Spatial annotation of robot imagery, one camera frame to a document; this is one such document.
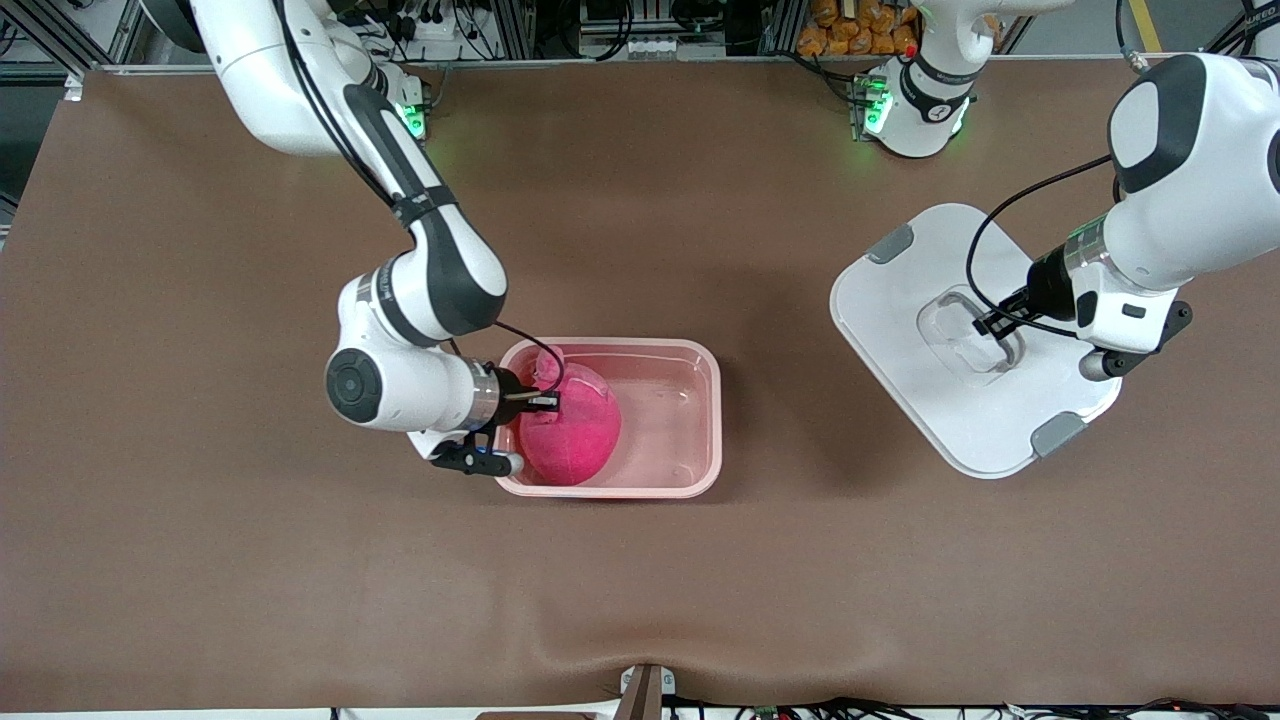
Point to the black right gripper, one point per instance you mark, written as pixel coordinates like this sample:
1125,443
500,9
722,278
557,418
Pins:
508,391

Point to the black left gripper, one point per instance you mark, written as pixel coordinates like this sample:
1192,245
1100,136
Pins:
1049,283

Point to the pink plush flamingo toy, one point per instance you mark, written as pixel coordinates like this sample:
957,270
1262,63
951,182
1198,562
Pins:
570,435

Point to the white lid with grey clips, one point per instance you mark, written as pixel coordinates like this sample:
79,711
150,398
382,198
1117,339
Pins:
930,400

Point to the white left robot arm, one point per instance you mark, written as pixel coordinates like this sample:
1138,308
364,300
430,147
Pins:
1200,170

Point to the pink plastic storage box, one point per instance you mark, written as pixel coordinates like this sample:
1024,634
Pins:
670,420

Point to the black electronics box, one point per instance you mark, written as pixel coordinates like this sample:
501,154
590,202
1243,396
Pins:
603,10

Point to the brown table mat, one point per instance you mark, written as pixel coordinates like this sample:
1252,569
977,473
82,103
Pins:
800,580

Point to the orange snack packet pile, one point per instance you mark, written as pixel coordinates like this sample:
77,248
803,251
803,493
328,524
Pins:
860,30

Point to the white connector block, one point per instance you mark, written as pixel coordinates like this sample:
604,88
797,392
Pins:
650,47

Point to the white power strip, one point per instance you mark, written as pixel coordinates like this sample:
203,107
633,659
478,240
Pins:
440,42

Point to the grey camera mast bracket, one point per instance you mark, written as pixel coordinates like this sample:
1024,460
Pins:
645,690

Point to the aluminium frame post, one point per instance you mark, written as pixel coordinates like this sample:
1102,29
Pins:
515,25
787,25

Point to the diagonal aluminium frame strut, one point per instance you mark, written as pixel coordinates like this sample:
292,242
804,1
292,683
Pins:
75,35

